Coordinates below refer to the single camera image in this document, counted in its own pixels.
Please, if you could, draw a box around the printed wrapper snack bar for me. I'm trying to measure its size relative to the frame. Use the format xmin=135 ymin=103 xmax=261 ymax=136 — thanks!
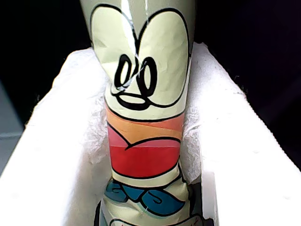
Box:
xmin=79 ymin=0 xmax=203 ymax=226

